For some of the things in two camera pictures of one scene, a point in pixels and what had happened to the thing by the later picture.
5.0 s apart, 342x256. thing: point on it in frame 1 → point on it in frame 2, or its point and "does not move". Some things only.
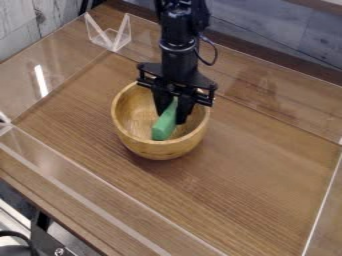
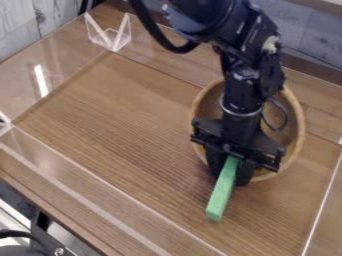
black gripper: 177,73 → 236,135
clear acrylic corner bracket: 112,39 does not move
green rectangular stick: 166,124 → 224,192
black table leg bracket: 45,245 does not move
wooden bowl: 134,115 → 283,123
